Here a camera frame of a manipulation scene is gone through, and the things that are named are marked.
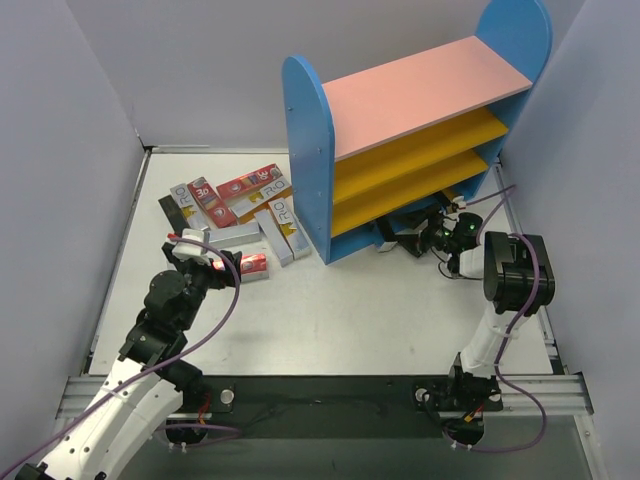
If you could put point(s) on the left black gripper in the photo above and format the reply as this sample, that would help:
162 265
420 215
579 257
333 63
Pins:
220 267

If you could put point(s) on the plain silver box horizontal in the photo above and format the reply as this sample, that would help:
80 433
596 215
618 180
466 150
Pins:
234 236

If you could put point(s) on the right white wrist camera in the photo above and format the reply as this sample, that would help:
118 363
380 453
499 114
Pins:
457 204

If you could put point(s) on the red 3D toothpaste box top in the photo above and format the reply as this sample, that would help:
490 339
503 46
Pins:
248 182

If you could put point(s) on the silver RO box table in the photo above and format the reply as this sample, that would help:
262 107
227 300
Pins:
446 196

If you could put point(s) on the aluminium frame rail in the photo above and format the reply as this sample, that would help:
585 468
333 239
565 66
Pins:
560 395

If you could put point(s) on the black toothpaste box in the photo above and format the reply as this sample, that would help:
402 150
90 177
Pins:
174 214

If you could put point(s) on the silver RO toothpaste box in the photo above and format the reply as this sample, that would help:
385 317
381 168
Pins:
390 235

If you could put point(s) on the red 3D toothpaste box lower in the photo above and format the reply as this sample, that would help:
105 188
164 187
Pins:
249 268

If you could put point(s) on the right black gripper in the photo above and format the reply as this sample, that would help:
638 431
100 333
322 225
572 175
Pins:
417 239

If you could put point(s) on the plain silver box diagonal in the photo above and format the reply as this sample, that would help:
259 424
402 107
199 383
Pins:
278 244

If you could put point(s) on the orange white RO toothpaste box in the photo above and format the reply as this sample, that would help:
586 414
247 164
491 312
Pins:
245 208

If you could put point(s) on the blue shelf with coloured boards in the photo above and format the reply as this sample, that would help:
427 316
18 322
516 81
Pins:
388 139

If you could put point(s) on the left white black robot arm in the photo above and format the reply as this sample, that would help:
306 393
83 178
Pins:
149 378

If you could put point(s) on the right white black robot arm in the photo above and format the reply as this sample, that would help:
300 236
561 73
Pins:
517 280

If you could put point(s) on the red 3D toothpaste box upright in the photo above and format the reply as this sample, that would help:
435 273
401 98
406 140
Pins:
212 205

